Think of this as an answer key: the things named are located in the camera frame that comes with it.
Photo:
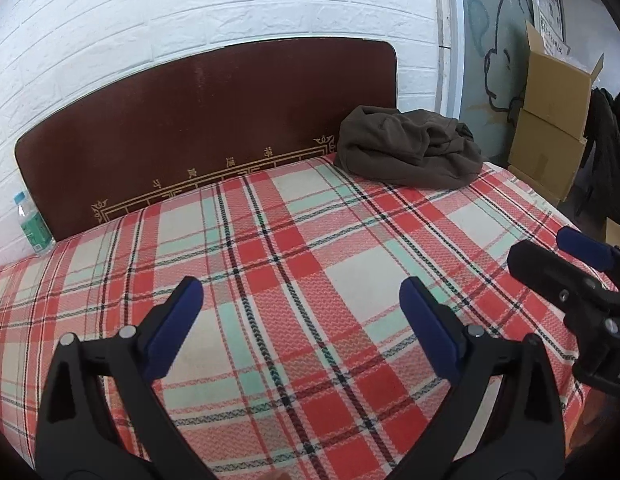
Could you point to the clear plastic water bottle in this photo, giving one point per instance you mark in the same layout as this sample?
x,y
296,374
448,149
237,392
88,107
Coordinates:
x,y
34,230

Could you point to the closed cardboard box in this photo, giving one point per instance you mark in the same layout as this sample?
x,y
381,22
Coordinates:
x,y
544,160

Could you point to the open cardboard box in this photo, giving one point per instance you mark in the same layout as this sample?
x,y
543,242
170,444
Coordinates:
x,y
554,90

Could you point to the dark hanging clothes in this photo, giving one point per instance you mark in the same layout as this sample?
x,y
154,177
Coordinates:
x,y
607,160

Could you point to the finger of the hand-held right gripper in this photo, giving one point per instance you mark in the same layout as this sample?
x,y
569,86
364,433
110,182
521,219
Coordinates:
x,y
584,247
539,265

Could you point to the red plaid bed sheet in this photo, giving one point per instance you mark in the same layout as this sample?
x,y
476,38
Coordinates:
x,y
315,260

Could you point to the flat cardboard piece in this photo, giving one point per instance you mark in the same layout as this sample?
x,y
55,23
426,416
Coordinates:
x,y
615,235

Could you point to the white door frame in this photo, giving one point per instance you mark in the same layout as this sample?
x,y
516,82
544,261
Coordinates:
x,y
449,35

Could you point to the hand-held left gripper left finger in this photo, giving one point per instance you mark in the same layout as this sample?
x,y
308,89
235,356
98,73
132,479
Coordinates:
x,y
175,325

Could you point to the brown hooded sweatshirt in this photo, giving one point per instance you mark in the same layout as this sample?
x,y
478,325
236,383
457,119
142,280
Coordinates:
x,y
404,150

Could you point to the dark brown wooden headboard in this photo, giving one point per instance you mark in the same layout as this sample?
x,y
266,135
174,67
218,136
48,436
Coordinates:
x,y
190,125

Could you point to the white paper wall notice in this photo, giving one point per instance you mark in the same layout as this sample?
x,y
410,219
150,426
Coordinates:
x,y
555,42

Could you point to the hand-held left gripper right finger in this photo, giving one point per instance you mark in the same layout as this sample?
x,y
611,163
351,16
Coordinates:
x,y
429,330

